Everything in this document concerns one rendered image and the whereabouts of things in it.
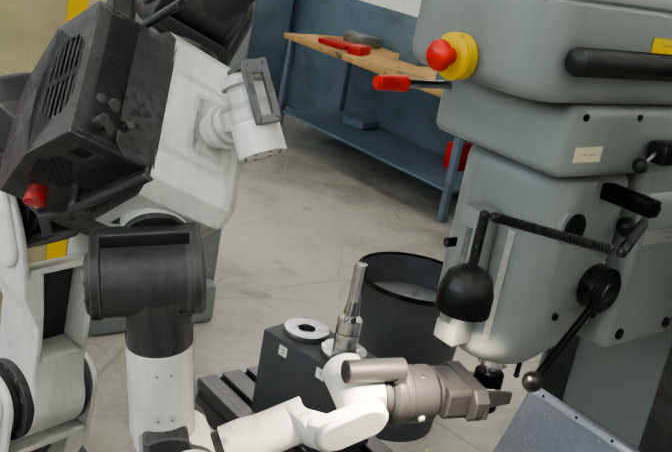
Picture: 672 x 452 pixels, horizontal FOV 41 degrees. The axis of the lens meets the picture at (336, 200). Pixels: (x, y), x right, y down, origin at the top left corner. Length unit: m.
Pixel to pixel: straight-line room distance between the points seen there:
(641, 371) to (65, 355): 1.02
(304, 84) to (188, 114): 7.55
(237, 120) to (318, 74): 7.42
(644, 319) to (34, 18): 1.87
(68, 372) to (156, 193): 0.55
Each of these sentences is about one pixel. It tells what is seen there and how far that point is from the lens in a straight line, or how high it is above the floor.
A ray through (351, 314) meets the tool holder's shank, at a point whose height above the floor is 1.20.
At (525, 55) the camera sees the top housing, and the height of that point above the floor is 1.78.
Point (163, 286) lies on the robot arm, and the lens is 1.16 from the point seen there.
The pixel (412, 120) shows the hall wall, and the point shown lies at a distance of 7.62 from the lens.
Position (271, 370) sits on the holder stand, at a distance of 1.82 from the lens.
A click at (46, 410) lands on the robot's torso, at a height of 1.02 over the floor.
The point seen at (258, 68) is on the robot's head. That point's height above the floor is 1.70.
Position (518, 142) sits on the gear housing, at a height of 1.66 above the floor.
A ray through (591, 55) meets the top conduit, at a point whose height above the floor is 1.80.
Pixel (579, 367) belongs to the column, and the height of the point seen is 1.16.
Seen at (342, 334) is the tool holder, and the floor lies 1.16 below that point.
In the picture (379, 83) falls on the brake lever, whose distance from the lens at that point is 1.21.
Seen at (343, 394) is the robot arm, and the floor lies 1.25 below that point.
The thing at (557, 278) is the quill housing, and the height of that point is 1.47.
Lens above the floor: 1.90
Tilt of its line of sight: 18 degrees down
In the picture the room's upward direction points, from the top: 11 degrees clockwise
